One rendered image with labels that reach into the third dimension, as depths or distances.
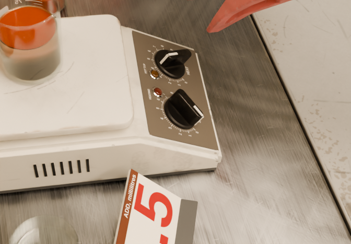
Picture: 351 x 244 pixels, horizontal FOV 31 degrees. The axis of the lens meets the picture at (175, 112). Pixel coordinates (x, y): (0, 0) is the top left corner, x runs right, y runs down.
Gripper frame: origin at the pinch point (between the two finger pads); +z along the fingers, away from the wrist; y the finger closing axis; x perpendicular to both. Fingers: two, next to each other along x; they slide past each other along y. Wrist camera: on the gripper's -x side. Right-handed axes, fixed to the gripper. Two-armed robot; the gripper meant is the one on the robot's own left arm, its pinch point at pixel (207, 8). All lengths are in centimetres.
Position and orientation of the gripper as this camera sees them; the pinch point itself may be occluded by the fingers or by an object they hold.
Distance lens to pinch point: 53.5
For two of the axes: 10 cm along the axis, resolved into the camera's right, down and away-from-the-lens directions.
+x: 6.6, -1.7, 7.3
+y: 5.0, 8.3, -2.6
